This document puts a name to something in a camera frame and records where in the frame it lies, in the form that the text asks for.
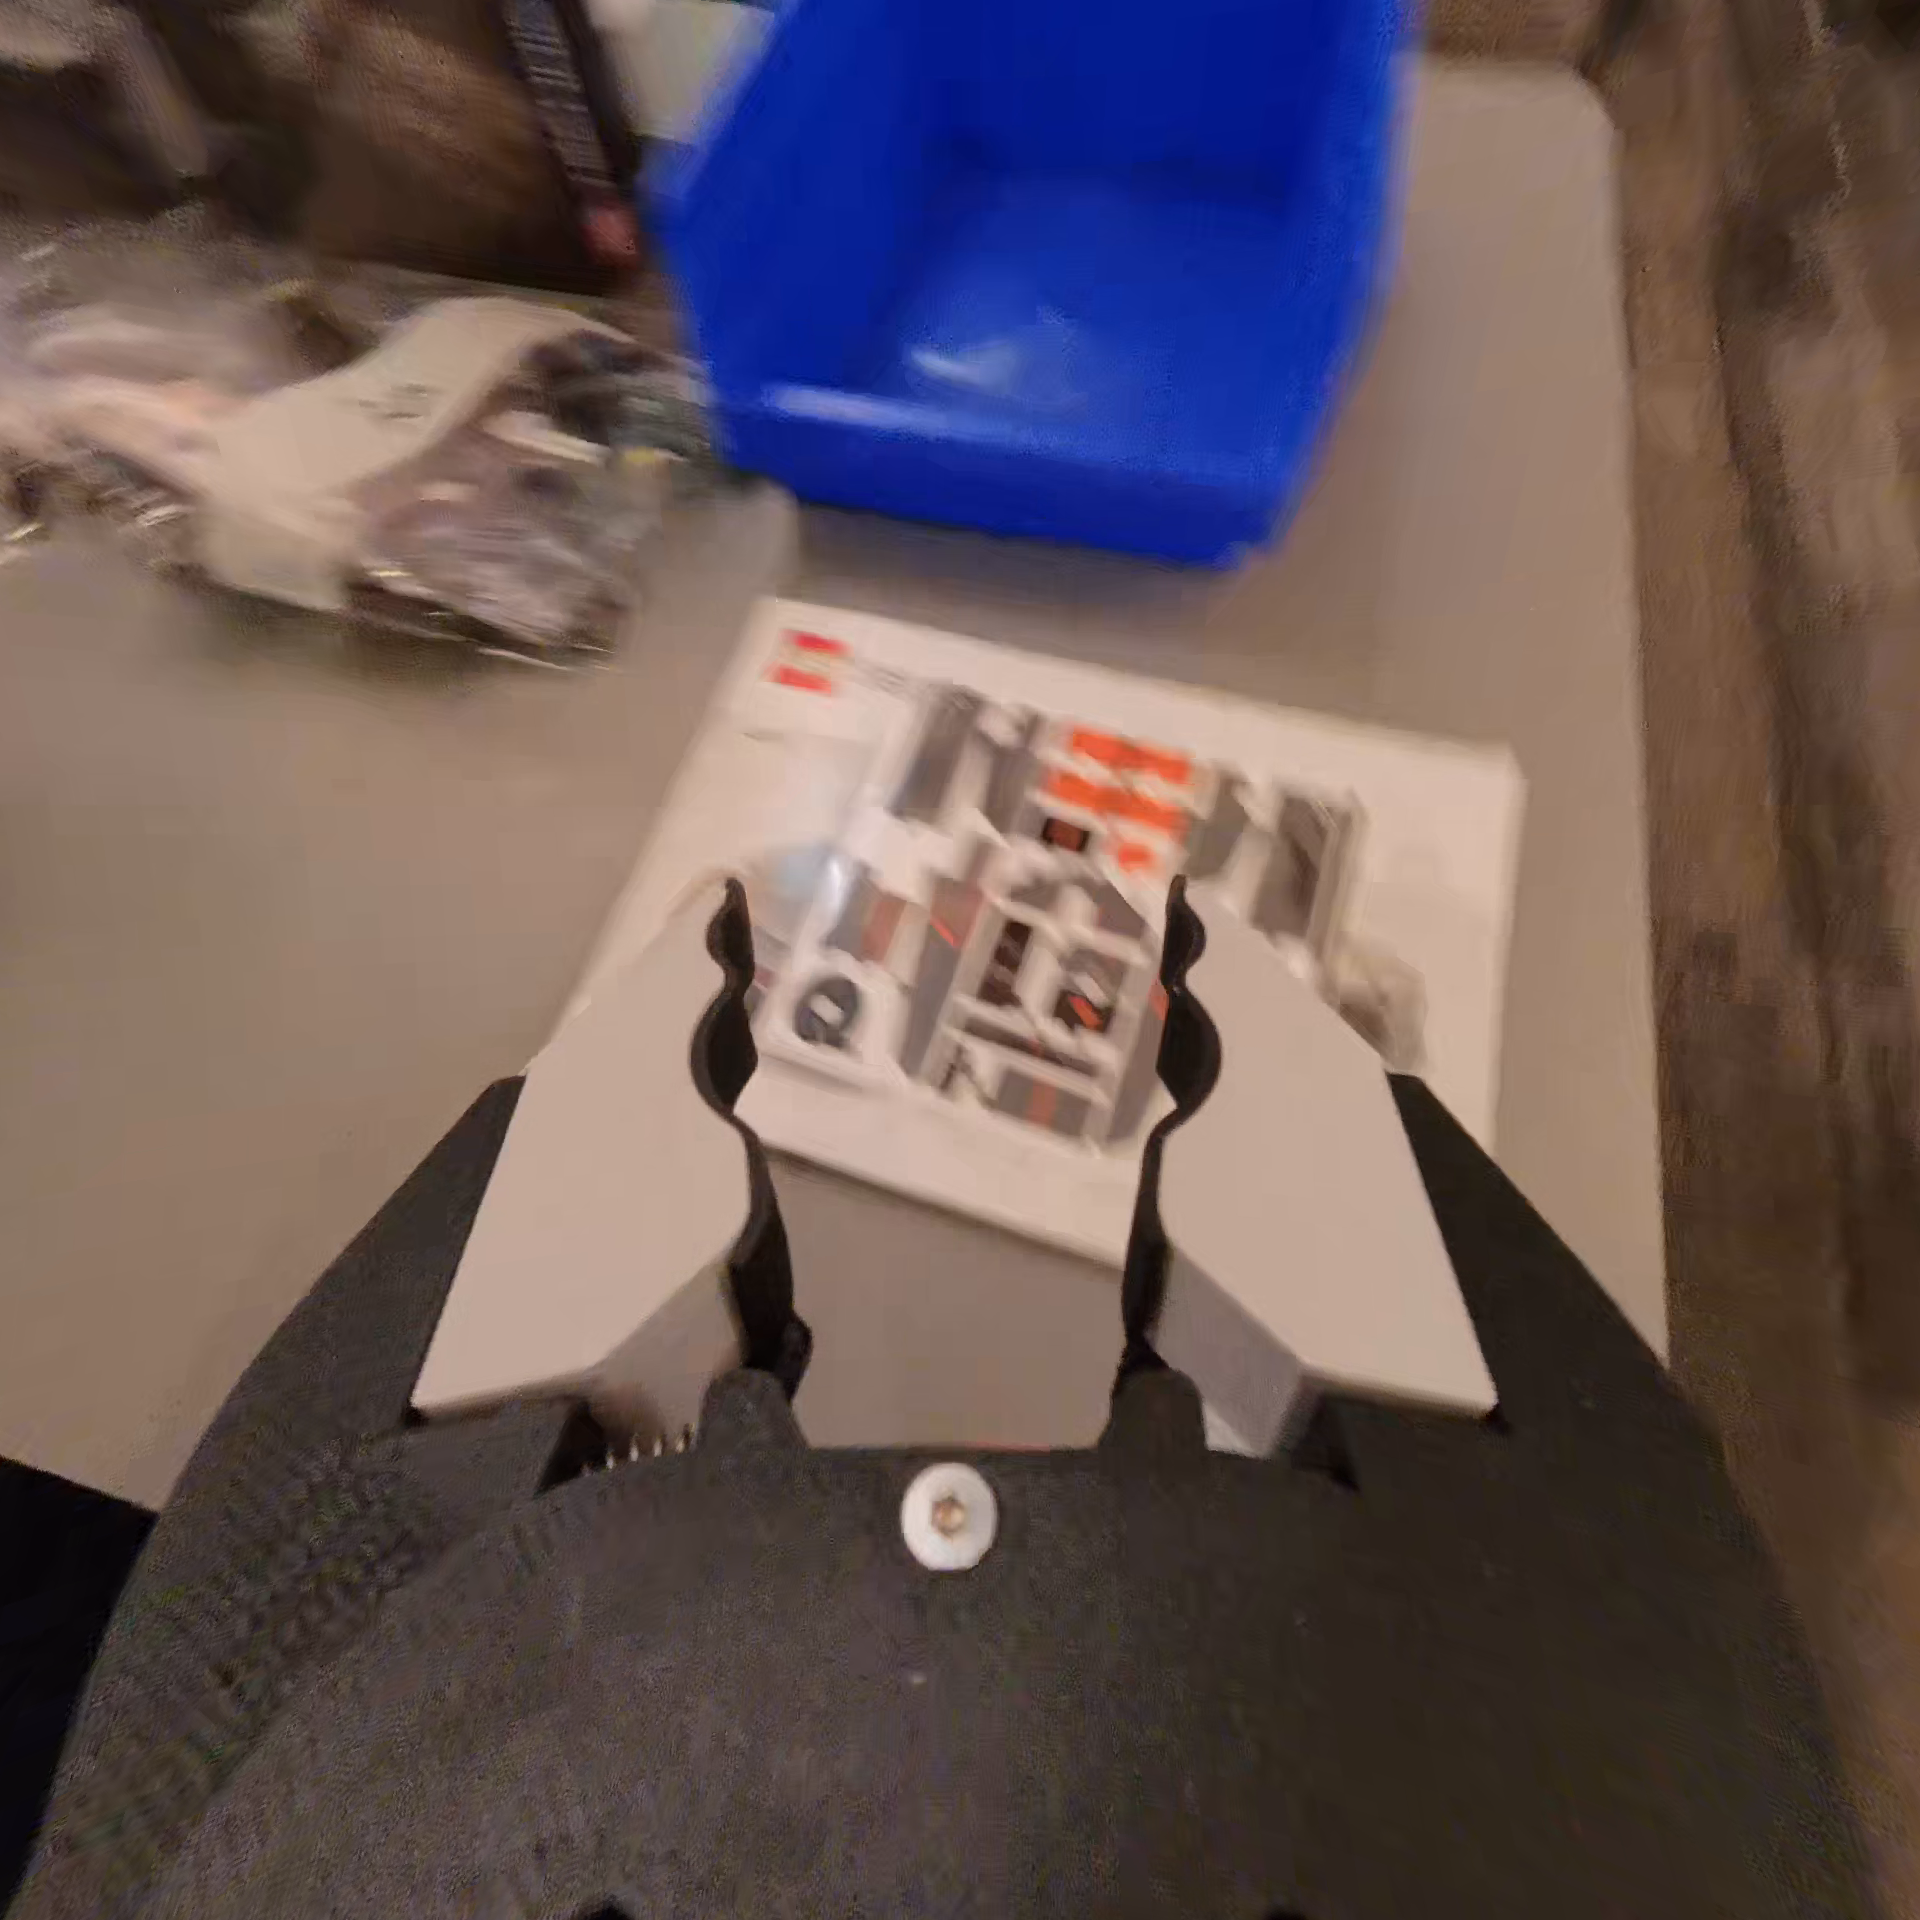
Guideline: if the clear bag of lego parts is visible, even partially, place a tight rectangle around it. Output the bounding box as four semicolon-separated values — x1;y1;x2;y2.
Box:
0;239;394;528
187;293;723;670

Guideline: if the blue plastic bin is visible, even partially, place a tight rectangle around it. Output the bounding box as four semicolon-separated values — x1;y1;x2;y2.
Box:
644;0;1419;570

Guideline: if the lego instruction booklet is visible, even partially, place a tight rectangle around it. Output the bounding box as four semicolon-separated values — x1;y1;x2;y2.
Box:
557;597;1530;1272

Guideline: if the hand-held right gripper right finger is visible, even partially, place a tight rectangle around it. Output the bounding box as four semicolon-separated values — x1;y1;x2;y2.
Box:
1117;872;1502;1460

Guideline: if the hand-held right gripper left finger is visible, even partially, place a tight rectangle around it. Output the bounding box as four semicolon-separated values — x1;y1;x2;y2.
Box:
409;877;817;1442

